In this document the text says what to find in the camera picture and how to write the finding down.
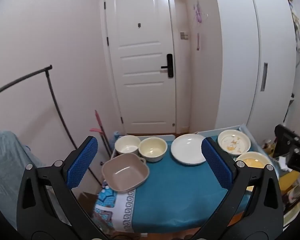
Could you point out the blue bottle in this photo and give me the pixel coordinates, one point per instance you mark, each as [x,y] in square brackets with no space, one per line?
[116,137]

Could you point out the black clothes rack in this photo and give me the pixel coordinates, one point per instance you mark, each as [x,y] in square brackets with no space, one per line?
[53,97]

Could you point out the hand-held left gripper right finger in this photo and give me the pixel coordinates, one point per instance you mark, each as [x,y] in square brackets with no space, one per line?
[216,162]

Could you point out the teal patterned tablecloth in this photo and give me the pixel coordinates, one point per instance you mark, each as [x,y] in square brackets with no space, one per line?
[177,192]

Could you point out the pink wall strip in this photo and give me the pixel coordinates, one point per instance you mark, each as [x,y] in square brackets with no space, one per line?
[198,42]

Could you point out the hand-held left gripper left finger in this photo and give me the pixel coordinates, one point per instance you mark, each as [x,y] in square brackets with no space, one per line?
[81,162]

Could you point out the cream printed bowl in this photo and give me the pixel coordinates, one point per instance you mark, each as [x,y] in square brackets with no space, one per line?
[152,148]

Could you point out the translucent plastic bag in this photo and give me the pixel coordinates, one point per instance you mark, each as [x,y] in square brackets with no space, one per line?
[7,170]

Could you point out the white table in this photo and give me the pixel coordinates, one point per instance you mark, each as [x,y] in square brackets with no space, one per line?
[250,132]

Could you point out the plain white plate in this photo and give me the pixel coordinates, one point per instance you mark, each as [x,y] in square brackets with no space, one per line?
[187,148]

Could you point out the purple wall hanger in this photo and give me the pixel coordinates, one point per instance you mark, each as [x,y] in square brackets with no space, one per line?
[198,12]

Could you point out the white panelled door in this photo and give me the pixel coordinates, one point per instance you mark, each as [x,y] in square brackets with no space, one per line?
[140,92]

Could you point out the cream printed plate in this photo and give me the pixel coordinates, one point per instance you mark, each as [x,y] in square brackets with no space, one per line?
[233,141]

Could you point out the plain white bowl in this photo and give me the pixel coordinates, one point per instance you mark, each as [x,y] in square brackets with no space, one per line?
[126,145]

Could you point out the white wardrobe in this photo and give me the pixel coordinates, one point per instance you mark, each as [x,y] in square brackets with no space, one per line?
[240,55]

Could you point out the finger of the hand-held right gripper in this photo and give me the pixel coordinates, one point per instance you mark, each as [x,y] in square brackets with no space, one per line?
[286,136]

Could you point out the beige square bowl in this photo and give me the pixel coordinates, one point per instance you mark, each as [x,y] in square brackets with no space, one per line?
[125,173]

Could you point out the red mop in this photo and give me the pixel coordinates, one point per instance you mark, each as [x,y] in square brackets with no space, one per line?
[100,127]

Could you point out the cream bowl with yellow inside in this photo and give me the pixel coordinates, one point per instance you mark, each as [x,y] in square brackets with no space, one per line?
[253,161]

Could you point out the yellow plastic container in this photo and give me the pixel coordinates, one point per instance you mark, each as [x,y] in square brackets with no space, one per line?
[288,181]

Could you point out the grey wall switch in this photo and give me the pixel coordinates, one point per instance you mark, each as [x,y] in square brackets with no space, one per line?
[184,35]

